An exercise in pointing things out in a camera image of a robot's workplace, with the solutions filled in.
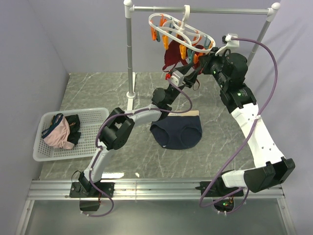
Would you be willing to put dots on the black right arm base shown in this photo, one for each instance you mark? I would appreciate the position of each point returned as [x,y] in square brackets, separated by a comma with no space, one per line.
[218,195]

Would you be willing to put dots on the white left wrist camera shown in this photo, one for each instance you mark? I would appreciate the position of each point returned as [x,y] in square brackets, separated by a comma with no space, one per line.
[175,77]

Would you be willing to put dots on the black lace underwear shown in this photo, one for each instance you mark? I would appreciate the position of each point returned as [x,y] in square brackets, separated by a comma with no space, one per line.
[74,129]

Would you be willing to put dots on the navy blue underwear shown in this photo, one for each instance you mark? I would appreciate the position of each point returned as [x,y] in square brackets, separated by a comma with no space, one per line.
[178,131]

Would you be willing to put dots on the silver clothes rack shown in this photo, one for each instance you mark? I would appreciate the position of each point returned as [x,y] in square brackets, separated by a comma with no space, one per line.
[177,12]

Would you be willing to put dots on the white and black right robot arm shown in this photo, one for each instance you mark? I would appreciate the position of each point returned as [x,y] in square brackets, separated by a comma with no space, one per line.
[271,167]

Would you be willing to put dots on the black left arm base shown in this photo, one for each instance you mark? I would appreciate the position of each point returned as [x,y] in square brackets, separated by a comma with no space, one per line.
[90,197]

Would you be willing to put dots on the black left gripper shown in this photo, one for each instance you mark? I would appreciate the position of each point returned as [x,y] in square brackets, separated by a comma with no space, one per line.
[189,81]

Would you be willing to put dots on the white perforated plastic basket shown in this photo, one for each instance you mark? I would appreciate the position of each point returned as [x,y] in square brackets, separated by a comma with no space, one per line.
[90,121]

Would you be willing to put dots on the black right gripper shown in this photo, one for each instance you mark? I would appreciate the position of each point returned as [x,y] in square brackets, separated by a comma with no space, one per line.
[205,60]

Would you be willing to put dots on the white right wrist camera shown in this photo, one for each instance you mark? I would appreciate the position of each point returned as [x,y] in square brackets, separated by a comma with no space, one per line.
[230,43]

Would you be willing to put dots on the dark red lace bra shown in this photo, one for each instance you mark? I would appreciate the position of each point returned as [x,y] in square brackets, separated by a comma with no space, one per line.
[172,60]

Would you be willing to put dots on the pink underwear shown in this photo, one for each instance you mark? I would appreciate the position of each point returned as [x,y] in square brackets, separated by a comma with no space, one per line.
[57,134]

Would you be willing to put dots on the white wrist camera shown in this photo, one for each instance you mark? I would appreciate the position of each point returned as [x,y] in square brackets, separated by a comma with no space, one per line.
[230,43]
[175,77]

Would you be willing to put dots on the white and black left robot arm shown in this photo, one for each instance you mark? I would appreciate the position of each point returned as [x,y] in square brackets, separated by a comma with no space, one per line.
[115,131]

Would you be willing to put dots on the teal clothespin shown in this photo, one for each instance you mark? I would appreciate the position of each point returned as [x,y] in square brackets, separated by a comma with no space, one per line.
[209,42]
[190,55]

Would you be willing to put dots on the yellow-orange clothespin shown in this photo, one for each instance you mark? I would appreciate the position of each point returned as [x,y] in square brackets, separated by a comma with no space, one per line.
[182,50]

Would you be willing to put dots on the white plastic clip hanger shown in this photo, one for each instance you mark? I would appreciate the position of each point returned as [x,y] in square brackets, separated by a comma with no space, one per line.
[179,31]

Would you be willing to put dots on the orange clothespin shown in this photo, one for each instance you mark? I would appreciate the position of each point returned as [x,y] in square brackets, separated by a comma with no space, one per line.
[155,33]
[195,59]
[165,41]

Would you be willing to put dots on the aluminium mounting rail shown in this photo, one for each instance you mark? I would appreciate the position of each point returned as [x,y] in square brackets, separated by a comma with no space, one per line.
[152,207]

